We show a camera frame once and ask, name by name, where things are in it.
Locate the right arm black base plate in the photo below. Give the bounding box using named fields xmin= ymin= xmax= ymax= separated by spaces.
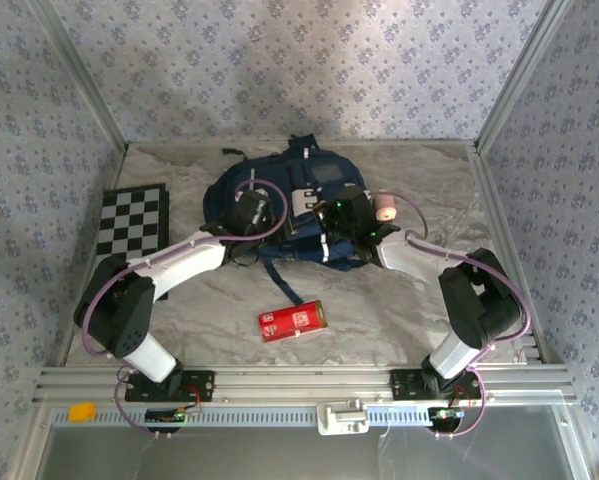
xmin=389 ymin=369 xmax=482 ymax=401

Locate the aluminium frame post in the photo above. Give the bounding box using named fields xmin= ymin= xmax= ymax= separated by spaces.
xmin=472 ymin=0 xmax=580 ymax=151
xmin=26 ymin=0 xmax=130 ymax=154

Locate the aluminium side rail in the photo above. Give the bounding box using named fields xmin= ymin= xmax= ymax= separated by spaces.
xmin=43 ymin=142 xmax=130 ymax=369
xmin=468 ymin=142 xmax=565 ymax=366

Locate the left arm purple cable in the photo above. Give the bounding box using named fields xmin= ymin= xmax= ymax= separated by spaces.
xmin=81 ymin=178 xmax=289 ymax=441

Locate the small circuit board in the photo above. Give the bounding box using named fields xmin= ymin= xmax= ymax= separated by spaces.
xmin=145 ymin=407 xmax=186 ymax=434
xmin=427 ymin=407 xmax=465 ymax=432

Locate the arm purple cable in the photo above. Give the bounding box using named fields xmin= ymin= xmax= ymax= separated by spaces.
xmin=373 ymin=192 xmax=533 ymax=440
xmin=81 ymin=178 xmax=289 ymax=441

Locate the grey slotted cable duct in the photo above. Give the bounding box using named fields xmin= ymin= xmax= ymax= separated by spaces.
xmin=51 ymin=405 xmax=480 ymax=429

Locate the black grey chessboard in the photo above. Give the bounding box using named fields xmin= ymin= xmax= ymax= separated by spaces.
xmin=97 ymin=183 xmax=173 ymax=261

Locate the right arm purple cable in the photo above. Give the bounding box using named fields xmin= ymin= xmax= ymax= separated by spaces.
xmin=373 ymin=192 xmax=533 ymax=440

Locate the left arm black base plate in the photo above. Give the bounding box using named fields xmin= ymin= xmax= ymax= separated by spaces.
xmin=124 ymin=370 xmax=215 ymax=403

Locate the pink thread spool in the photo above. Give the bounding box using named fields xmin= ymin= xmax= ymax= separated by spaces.
xmin=371 ymin=192 xmax=398 ymax=222

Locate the red rectangular box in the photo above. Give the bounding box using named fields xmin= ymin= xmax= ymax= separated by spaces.
xmin=257 ymin=299 xmax=329 ymax=344

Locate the navy blue backpack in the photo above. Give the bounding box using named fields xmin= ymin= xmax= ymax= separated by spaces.
xmin=201 ymin=133 xmax=380 ymax=306

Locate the white plastic latch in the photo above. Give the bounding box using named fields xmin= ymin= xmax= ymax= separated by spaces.
xmin=316 ymin=399 xmax=371 ymax=436

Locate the grey metal panel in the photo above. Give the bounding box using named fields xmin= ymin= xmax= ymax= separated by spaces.
xmin=43 ymin=427 xmax=580 ymax=480

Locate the aluminium front rail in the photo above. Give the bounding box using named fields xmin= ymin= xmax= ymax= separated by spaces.
xmin=32 ymin=364 xmax=578 ymax=404

